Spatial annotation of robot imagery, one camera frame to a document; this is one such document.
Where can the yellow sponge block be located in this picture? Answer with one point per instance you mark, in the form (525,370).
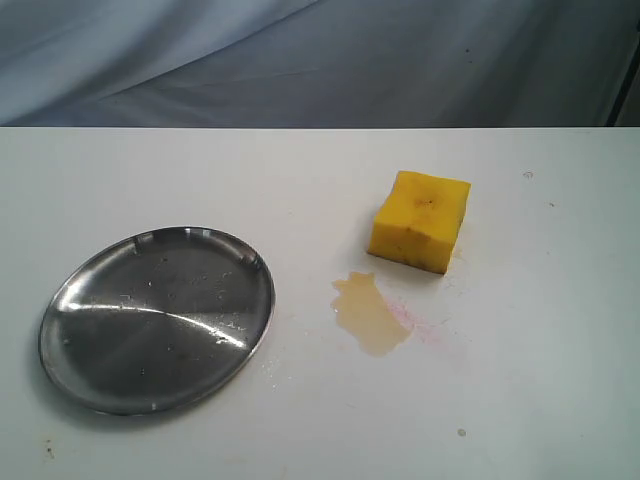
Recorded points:
(419,222)

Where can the yellowish liquid spill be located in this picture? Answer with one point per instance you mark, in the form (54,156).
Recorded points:
(362,311)

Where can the round stainless steel plate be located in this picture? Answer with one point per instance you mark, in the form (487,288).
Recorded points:
(157,321)

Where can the grey backdrop cloth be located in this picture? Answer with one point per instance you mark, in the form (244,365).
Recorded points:
(313,64)

